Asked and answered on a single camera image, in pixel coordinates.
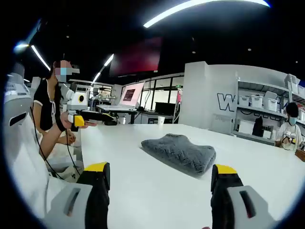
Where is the white chest device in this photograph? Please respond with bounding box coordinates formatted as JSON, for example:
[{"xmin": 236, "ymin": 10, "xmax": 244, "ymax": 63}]
[{"xmin": 3, "ymin": 71, "xmax": 33, "ymax": 129}]

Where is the black monitor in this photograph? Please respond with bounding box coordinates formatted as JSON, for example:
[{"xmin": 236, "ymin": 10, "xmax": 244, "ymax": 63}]
[{"xmin": 154, "ymin": 102, "xmax": 173, "ymax": 116}]

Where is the white open laptop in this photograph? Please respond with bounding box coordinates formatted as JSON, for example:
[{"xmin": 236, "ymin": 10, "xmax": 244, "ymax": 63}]
[{"xmin": 96, "ymin": 81, "xmax": 146, "ymax": 113}]

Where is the group of white storage bins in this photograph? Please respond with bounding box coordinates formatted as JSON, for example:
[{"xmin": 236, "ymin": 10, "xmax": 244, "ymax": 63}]
[{"xmin": 238, "ymin": 73, "xmax": 305, "ymax": 120}]

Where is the long ceiling light strip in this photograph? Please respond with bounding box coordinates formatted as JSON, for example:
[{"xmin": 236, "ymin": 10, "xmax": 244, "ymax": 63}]
[{"xmin": 142, "ymin": 0, "xmax": 271, "ymax": 28}]

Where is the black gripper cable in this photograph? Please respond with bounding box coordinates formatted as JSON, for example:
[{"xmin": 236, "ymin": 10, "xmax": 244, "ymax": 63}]
[{"xmin": 66, "ymin": 130, "xmax": 83, "ymax": 177}]

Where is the black wristband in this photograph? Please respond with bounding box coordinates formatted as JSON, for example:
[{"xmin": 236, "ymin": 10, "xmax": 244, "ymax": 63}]
[{"xmin": 55, "ymin": 119, "xmax": 67, "ymax": 132}]

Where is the person's left hand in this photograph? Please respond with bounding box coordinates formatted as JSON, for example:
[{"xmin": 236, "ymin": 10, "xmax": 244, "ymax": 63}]
[{"xmin": 61, "ymin": 112, "xmax": 98, "ymax": 131}]

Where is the dark counter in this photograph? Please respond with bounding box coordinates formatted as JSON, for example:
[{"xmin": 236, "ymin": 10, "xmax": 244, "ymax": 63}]
[{"xmin": 137, "ymin": 112, "xmax": 174, "ymax": 125}]

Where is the white cardboard box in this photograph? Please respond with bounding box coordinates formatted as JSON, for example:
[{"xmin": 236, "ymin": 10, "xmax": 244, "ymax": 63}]
[{"xmin": 239, "ymin": 119, "xmax": 254, "ymax": 135}]

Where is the black framed glass partition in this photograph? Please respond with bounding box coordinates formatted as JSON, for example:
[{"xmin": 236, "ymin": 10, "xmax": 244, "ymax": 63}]
[{"xmin": 90, "ymin": 76, "xmax": 185, "ymax": 115}]

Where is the grey towel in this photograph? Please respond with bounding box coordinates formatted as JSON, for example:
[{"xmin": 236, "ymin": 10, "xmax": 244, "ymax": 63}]
[{"xmin": 141, "ymin": 133, "xmax": 217, "ymax": 177}]

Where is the black bag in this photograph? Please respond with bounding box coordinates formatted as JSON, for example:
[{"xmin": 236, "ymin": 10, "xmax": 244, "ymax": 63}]
[{"xmin": 252, "ymin": 117, "xmax": 264, "ymax": 137}]

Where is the grey metal shelf unit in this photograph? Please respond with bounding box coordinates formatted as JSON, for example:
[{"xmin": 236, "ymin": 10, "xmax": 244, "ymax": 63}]
[{"xmin": 234, "ymin": 76, "xmax": 305, "ymax": 144}]

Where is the black device cable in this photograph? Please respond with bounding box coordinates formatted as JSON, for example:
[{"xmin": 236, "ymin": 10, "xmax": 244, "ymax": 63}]
[{"xmin": 30, "ymin": 107, "xmax": 65, "ymax": 181}]

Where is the red hanging screen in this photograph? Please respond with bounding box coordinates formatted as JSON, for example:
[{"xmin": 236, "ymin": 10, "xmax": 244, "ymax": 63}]
[{"xmin": 109, "ymin": 37, "xmax": 164, "ymax": 77}]

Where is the wooden tray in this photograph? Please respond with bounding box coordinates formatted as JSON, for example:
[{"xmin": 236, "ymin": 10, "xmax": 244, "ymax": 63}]
[{"xmin": 295, "ymin": 147, "xmax": 305, "ymax": 163}]

